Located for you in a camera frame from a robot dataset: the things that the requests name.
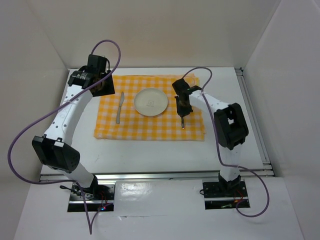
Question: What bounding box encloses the silver table knife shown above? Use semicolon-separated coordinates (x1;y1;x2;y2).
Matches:
115;91;125;124

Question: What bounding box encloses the silver fork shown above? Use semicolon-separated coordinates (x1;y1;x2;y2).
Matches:
181;116;185;129

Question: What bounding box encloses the yellow white checkered cloth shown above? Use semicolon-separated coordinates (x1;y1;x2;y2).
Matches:
93;74;205;141

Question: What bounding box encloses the aluminium front rail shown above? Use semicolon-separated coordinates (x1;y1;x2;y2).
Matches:
39;169;275;182

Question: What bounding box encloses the cream round plate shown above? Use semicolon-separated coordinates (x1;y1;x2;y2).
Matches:
133;87;169;117

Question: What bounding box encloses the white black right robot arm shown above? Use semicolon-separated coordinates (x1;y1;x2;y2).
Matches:
94;71;249;196

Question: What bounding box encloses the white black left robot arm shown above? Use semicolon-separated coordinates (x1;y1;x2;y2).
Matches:
32;54;115;200

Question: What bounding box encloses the clear drinking glass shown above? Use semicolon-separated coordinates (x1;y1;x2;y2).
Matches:
186;75;197;87

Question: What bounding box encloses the aluminium rail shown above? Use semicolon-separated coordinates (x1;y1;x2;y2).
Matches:
39;169;275;182
234;68;275;177

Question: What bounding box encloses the aluminium right side rail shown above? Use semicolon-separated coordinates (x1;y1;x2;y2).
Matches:
234;68;275;177

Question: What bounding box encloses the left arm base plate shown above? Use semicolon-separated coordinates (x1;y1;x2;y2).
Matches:
59;184;116;213

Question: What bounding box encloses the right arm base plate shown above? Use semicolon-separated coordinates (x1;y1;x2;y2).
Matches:
199;181;250;210

